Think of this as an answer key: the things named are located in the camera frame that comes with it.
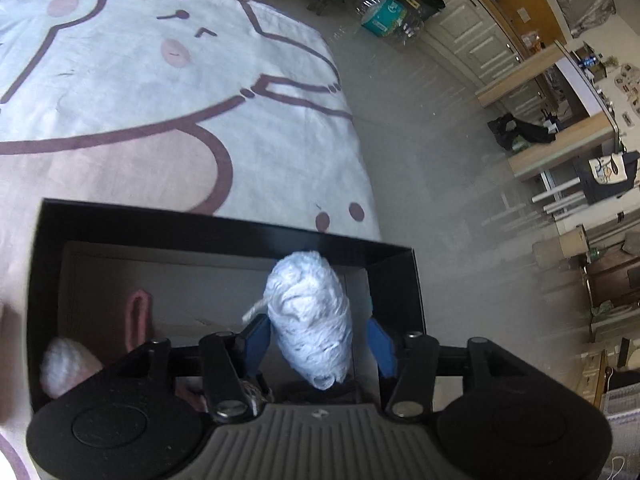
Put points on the printed cartoon bear blanket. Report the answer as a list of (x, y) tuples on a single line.
[(150, 85)]

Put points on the brown wooden furniture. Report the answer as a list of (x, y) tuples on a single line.
[(612, 280)]

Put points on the white kitchen cabinets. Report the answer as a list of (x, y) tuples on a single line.
[(470, 35)]

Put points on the wooden table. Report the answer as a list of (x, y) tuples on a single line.
[(560, 155)]

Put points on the white laundry basket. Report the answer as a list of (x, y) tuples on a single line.
[(622, 430)]

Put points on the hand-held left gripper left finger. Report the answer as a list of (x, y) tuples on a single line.
[(254, 347)]

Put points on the black cardboard box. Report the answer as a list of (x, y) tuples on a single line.
[(395, 280)]

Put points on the black bag on floor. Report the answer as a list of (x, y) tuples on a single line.
[(522, 132)]

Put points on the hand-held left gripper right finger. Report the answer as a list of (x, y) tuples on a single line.
[(382, 347)]

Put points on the pink crochet doll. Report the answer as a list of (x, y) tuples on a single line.
[(137, 315)]

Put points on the dark printed shirt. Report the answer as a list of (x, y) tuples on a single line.
[(607, 175)]

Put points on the grey wall poster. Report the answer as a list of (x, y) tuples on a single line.
[(585, 2)]

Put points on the teal tissue pack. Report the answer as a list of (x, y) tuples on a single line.
[(384, 16)]

